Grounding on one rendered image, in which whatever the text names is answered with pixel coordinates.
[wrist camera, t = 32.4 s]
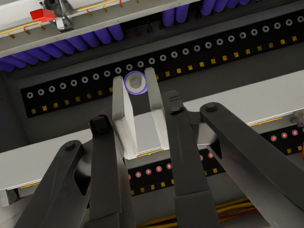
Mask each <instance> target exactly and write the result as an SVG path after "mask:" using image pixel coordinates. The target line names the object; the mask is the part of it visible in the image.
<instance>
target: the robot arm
mask: <svg viewBox="0 0 304 228"><path fill-rule="evenodd" d="M145 69H146V70H144V72H145V77H146V84H147V91H148V97H149V103H150V108H151V113H152V116H153V120H154V123H155V126H156V130H157V134H158V137H159V140H160V144H161V147H162V149H164V150H167V149H170V156H171V166H172V173H173V180H174V188H175V195H176V196H175V197H174V200H175V208H176V219H177V226H178V228H221V224H220V221H219V217H218V214H217V210H216V207H215V204H214V200H213V197H212V193H211V190H209V186H208V182H207V179H206V175H205V172H204V168H203V165H202V161H201V158H200V154H199V150H198V147H197V145H206V147H207V149H208V150H209V151H210V152H211V153H212V155H213V156H214V157H215V158H216V160H217V161H218V162H219V163H220V165H221V166H222V167H223V168H224V170H225V171H226V172H227V173H228V174H229V175H230V177H231V178H232V179H233V180H234V182H235V183H236V184H237V185H238V187H239V188H240V189H241V190H242V191H243V193H244V194H245V195H246V196H247V198H248V199H249V200H250V201H251V202H252V203H253V205H254V206H255V207H256V208H257V210H258V211H259V212H260V213H261V214H262V216H263V217H264V218H265V219H266V221H267V222H268V223H269V224H270V225H271V226H272V228H304V170H303V169H302V168H301V167H299V166H298V165H297V164H295V163H294V162H293V161H292V160H290V159H289V158H288V157H287V156H286V155H285V154H283V153H282V152H281V151H279V150H278V149H277V148H276V147H274V146H273V145H272V144H271V143H269V142H268V141H267V140H265V139H264V138H263V137H262V136H261V135H260V134H258V133H257V132H256V131H255V130H253V129H252V128H251V127H249V126H248V125H247V124H246V123H244V122H243V121H242V120H241V119H240V118H238V117H237V116H236V115H235V114H233V113H232V112H231V111H230V110H228V109H227V108H226V107H225V106H223V105H222V104H220V103H217V102H209V103H206V104H204V105H202V106H201V107H200V110H199V112H191V111H188V110H187V109H186V107H184V105H183V103H182V100H181V97H180V95H179V93H178V92H177V91H175V90H172V91H168V92H164V93H161V94H160V90H159V86H158V83H157V78H156V75H155V71H154V68H152V67H149V68H145ZM88 125H89V127H90V129H91V132H92V134H93V135H92V139H91V140H89V141H87V142H85V143H84V144H81V142H80V140H72V141H68V142H66V143H65V144H64V145H62V146H61V147H60V149H59V150H58V152H57V154H56V156H55V157H54V159H53V161H52V163H51V164H50V166H49V168H48V169H47V171H46V173H45V175H44V176H43V178H42V180H41V181H40V183H39V185H38V186H37V188H36V190H35V192H34V193H33V195H32V197H31V199H30V200H29V202H28V204H27V205H26V207H25V209H24V210H23V212H22V214H21V216H20V218H19V219H18V221H17V223H16V224H15V226H14V228H80V225H81V222H82V219H83V216H84V213H85V210H86V207H87V204H88V202H89V199H90V213H89V222H85V223H84V225H83V228H136V223H135V217H134V210H133V202H132V196H131V189H130V183H129V176H128V168H127V162H126V159H127V158H128V159H133V158H137V156H138V149H137V141H136V133H135V126H134V118H133V108H132V105H131V102H130V98H129V95H128V92H127V90H126V89H125V85H124V80H123V77H122V76H116V77H114V79H113V103H112V108H108V109H104V110H102V111H101V112H100V114H99V115H96V116H94V117H92V118H91V119H90V120H89V121H88ZM124 154H125V157H126V159H125V157H124Z"/></svg>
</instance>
